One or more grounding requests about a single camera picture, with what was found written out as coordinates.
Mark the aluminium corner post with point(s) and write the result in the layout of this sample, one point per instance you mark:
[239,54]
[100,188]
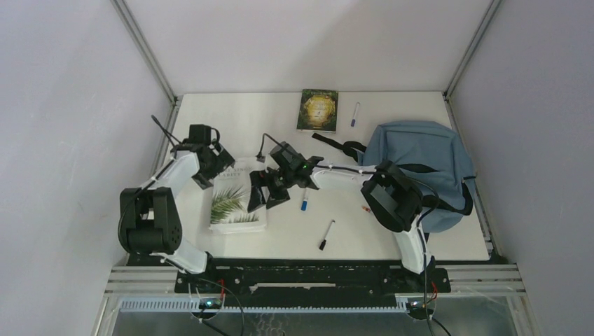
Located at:
[472,47]
[134,30]

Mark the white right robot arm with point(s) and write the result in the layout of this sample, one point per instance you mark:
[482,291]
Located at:
[393,198]

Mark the left aluminium corner post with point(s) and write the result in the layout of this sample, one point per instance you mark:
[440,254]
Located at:
[134,30]

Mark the right aluminium corner post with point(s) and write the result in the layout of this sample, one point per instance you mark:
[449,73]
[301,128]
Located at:
[472,47]

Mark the blue student backpack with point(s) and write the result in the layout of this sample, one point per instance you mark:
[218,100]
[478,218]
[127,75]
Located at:
[429,152]

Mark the white palm leaf book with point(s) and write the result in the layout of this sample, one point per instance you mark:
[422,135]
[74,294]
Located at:
[231,193]

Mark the white marker black cap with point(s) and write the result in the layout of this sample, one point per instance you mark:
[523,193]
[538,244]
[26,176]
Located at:
[324,240]

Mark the dark green forest book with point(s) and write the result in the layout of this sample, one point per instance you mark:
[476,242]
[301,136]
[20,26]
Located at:
[318,111]

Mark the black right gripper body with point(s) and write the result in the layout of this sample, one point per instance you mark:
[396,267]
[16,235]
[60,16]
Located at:
[284,178]

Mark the white marker blue cap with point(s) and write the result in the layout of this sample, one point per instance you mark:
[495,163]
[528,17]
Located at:
[304,203]

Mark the white marker purple cap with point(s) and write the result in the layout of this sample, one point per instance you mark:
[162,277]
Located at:
[355,113]

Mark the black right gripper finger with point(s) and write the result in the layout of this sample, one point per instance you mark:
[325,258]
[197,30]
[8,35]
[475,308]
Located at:
[278,194]
[257,199]

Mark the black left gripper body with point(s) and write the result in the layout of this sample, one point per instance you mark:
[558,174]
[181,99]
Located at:
[218,163]

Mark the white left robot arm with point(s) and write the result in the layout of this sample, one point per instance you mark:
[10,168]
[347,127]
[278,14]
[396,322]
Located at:
[149,221]

